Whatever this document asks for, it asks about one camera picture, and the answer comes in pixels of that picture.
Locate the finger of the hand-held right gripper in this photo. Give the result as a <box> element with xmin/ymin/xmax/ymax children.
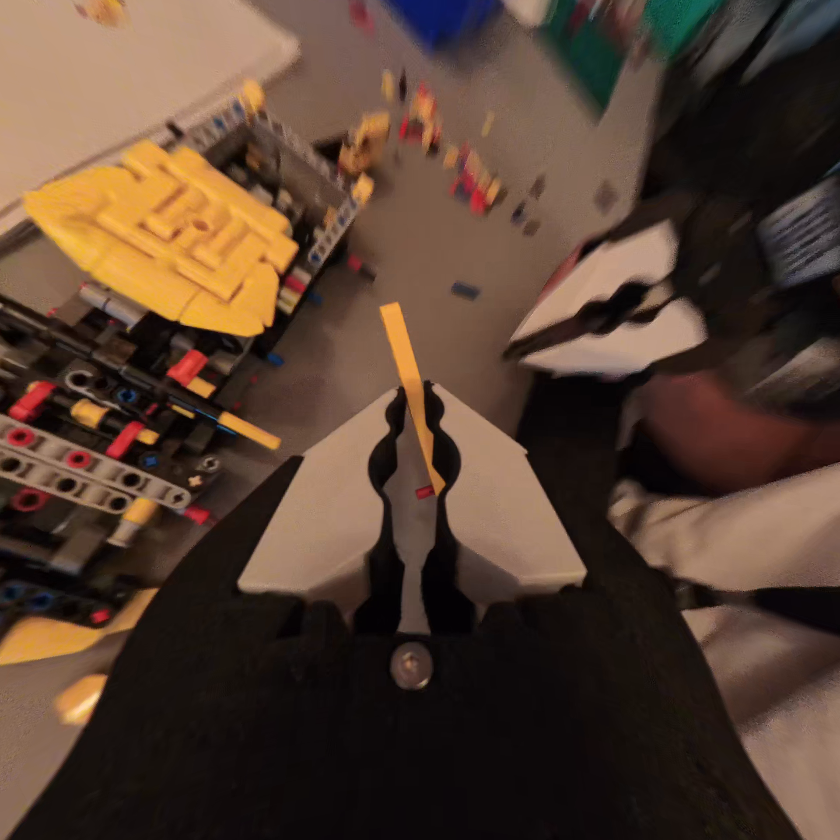
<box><xmin>502</xmin><ymin>294</ymin><xmax>708</xmax><ymax>382</ymax></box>
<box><xmin>515</xmin><ymin>222</ymin><xmax>682</xmax><ymax>345</ymax></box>

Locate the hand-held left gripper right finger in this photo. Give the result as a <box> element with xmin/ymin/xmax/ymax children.
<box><xmin>423</xmin><ymin>382</ymin><xmax>587</xmax><ymax>634</ymax></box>

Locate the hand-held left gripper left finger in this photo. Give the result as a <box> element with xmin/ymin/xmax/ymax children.
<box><xmin>238</xmin><ymin>387</ymin><xmax>403</xmax><ymax>634</ymax></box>

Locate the long yellow holed beam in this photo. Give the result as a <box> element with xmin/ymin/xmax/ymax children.
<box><xmin>379</xmin><ymin>302</ymin><xmax>448</xmax><ymax>497</ymax></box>

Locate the grey desk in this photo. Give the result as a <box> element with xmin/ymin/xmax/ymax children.
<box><xmin>0</xmin><ymin>0</ymin><xmax>664</xmax><ymax>821</ymax></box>

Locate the pile of small coloured pins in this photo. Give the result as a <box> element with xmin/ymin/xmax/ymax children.
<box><xmin>381</xmin><ymin>69</ymin><xmax>546</xmax><ymax>237</ymax></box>

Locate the yellow black brick subassembly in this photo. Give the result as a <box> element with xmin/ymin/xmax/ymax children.
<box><xmin>338</xmin><ymin>112</ymin><xmax>392</xmax><ymax>175</ymax></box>

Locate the yellow wheel arch panel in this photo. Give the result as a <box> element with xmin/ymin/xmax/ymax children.
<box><xmin>52</xmin><ymin>672</ymin><xmax>109</xmax><ymax>726</ymax></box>

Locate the blue storage bin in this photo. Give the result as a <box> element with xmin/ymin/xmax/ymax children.
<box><xmin>387</xmin><ymin>0</ymin><xmax>500</xmax><ymax>50</ymax></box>

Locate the partly built yellow toy car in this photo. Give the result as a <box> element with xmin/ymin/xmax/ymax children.
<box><xmin>0</xmin><ymin>79</ymin><xmax>375</xmax><ymax>647</ymax></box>

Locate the open instruction booklet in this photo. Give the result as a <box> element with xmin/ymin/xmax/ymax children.
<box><xmin>0</xmin><ymin>0</ymin><xmax>301</xmax><ymax>224</ymax></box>

